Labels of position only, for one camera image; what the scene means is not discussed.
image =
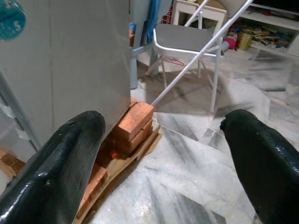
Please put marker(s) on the cluttered books pile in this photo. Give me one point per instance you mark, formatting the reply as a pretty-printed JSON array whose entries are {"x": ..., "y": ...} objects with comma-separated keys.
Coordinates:
[{"x": 268, "y": 35}]

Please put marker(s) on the silver refrigerator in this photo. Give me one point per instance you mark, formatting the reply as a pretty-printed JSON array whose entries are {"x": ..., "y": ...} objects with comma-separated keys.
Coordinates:
[{"x": 81, "y": 58}]

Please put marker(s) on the small orange object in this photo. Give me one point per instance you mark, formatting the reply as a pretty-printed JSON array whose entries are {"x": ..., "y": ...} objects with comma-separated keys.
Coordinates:
[{"x": 114, "y": 154}]

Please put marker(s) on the yellow tin can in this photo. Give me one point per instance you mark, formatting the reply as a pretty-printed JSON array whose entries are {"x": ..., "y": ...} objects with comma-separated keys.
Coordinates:
[{"x": 245, "y": 39}]

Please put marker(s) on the white square side table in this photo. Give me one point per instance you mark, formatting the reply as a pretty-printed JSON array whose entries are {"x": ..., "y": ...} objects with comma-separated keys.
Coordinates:
[{"x": 198, "y": 11}]

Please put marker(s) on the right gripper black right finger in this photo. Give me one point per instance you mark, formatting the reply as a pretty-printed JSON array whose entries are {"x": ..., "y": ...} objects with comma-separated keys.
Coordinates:
[{"x": 268, "y": 175}]

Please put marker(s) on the round teal sticker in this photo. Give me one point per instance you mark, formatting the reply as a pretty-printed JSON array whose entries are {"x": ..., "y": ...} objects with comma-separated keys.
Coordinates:
[{"x": 11, "y": 23}]

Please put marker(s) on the pink ball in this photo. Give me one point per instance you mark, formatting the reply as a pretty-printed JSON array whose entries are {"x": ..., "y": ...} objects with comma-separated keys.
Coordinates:
[{"x": 231, "y": 44}]

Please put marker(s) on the white folding chair grey seat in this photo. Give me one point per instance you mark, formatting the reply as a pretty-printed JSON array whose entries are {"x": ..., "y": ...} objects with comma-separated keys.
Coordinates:
[{"x": 182, "y": 35}]

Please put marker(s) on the white TV cabinet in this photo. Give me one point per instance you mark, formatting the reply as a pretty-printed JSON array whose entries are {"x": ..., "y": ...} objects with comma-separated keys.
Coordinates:
[{"x": 268, "y": 17}]

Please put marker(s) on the blue cloth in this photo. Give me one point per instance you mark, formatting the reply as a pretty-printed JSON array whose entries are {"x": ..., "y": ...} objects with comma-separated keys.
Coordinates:
[{"x": 153, "y": 21}]

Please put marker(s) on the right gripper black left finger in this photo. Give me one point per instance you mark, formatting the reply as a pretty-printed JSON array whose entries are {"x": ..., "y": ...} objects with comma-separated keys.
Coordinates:
[{"x": 58, "y": 163}]

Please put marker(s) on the small light blue plastic table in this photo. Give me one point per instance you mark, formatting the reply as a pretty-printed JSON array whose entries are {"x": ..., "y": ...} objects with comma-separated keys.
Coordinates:
[{"x": 137, "y": 23}]

